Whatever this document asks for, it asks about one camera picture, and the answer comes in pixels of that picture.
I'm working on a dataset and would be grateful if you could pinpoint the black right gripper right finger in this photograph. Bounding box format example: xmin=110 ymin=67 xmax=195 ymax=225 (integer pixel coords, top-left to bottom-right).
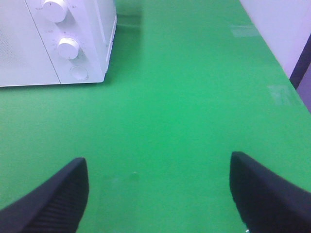
xmin=229 ymin=151 xmax=311 ymax=233

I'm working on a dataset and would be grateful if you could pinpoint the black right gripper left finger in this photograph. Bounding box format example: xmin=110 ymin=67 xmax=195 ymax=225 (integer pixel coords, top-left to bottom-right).
xmin=0 ymin=157 xmax=89 ymax=233

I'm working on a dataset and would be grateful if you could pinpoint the round door release button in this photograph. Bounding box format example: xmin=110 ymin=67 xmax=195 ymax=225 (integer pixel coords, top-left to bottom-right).
xmin=70 ymin=66 xmax=88 ymax=81

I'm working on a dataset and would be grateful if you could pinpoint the white microwave door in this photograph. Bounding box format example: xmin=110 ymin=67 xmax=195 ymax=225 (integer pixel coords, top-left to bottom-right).
xmin=0 ymin=0 xmax=60 ymax=87

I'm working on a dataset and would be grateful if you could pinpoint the small white knob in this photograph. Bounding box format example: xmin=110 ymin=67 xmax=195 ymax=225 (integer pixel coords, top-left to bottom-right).
xmin=57 ymin=37 xmax=80 ymax=60

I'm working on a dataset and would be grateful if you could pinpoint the white microwave oven body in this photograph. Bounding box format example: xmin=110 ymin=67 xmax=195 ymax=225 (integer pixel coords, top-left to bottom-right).
xmin=26 ymin=0 xmax=117 ymax=84

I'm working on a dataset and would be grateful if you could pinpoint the large white upper knob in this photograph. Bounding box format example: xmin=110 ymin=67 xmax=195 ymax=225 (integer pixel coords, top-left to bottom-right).
xmin=42 ymin=0 xmax=68 ymax=23

